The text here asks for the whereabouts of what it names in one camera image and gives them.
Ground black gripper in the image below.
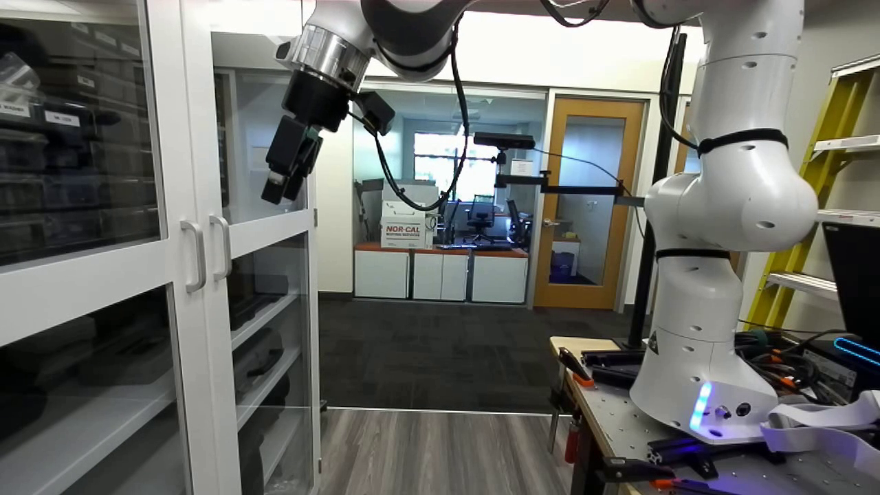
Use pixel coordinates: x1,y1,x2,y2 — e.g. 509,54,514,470
257,68,352,207

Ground door metal handle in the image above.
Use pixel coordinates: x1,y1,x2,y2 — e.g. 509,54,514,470
178,217,208,298
205,211,235,283

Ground glass cabinet door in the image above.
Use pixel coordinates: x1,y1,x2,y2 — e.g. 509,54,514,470
178,26,322,495
0,0,242,495

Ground white display cabinet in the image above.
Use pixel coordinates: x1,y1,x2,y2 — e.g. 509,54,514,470
0,0,323,495

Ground low white cabinet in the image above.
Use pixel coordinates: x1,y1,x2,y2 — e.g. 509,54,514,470
352,246,413,302
469,247,532,309
409,246,472,302

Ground wooden door with glass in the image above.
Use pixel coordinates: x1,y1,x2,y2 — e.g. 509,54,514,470
532,93,649,313

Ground black tool case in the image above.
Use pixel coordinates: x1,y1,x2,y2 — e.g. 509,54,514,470
228,265,292,327

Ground white box device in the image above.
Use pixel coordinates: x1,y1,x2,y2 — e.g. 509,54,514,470
377,196,440,252

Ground grey plastic tool case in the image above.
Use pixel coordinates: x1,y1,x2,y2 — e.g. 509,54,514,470
234,329,286,379

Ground dark blue lab equipment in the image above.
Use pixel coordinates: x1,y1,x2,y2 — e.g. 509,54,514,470
437,191,536,251

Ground black drawer organizer white labels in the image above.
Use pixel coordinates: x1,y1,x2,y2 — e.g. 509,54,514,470
0,21,161,270

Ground blue bin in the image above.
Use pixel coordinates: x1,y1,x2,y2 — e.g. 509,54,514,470
547,240,583,285

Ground black red clamp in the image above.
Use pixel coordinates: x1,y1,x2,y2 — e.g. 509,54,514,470
553,343,644,393

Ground black stand pole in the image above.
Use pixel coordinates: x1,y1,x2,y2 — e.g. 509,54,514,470
630,26,690,354

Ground wooden workbench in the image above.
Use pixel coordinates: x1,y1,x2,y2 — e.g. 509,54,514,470
547,332,880,495

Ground black orange clamp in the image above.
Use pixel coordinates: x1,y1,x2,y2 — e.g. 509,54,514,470
640,438,725,495

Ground yellow ladder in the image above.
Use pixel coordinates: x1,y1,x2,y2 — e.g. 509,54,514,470
741,61,880,332

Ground white shelf rack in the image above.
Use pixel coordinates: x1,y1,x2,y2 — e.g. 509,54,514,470
766,53,880,306

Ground black monitor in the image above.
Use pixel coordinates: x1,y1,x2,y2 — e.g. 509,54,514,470
818,221,880,351

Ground black box blue light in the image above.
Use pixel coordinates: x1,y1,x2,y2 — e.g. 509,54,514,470
806,329,880,395

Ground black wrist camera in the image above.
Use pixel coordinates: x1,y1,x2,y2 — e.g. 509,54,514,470
352,89,399,138

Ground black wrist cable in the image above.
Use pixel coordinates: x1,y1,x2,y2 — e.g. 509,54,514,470
345,26,476,214

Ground black stereo camera bar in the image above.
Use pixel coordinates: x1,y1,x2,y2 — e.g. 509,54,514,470
469,133,538,155

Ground black horizontal camera rod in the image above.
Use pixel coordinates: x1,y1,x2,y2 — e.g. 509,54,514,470
492,148,649,204

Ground orange black cable clutter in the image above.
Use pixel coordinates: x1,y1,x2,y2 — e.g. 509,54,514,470
732,327,827,400

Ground white fabric strap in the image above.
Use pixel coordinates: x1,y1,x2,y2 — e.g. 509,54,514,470
756,391,880,478

